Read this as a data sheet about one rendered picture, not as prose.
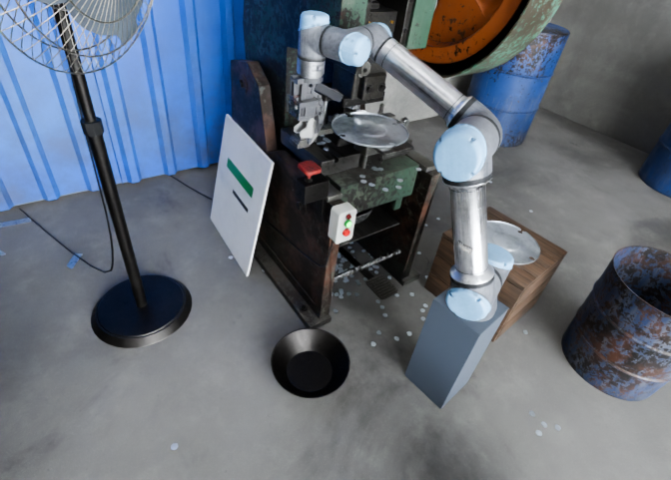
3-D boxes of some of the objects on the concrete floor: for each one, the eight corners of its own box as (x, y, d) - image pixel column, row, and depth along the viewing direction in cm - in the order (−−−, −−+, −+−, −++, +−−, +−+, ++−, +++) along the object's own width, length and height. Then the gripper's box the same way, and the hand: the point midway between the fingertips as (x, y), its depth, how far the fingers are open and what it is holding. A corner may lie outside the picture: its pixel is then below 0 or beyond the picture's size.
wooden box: (535, 304, 200) (568, 251, 178) (493, 342, 179) (524, 287, 157) (468, 257, 222) (489, 206, 201) (423, 286, 201) (442, 233, 179)
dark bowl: (362, 382, 157) (365, 372, 153) (296, 423, 142) (297, 413, 138) (321, 327, 175) (322, 316, 171) (257, 358, 160) (257, 348, 156)
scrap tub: (677, 374, 176) (761, 299, 146) (633, 426, 155) (721, 351, 125) (585, 308, 202) (641, 234, 172) (537, 345, 180) (591, 267, 151)
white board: (246, 276, 194) (271, 163, 163) (210, 218, 225) (226, 114, 194) (248, 275, 195) (274, 163, 164) (212, 218, 226) (228, 114, 195)
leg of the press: (418, 278, 206) (475, 106, 150) (401, 286, 200) (455, 111, 144) (319, 188, 261) (334, 37, 205) (304, 192, 255) (315, 39, 200)
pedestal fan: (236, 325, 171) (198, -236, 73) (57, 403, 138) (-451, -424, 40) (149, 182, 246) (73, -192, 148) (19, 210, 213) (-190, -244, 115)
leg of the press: (332, 321, 179) (361, 131, 123) (310, 332, 173) (331, 137, 117) (241, 210, 234) (234, 44, 179) (222, 215, 228) (209, 45, 173)
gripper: (286, 70, 112) (283, 141, 125) (303, 82, 107) (298, 154, 120) (312, 68, 116) (307, 136, 130) (330, 79, 111) (323, 149, 124)
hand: (311, 139), depth 125 cm, fingers closed
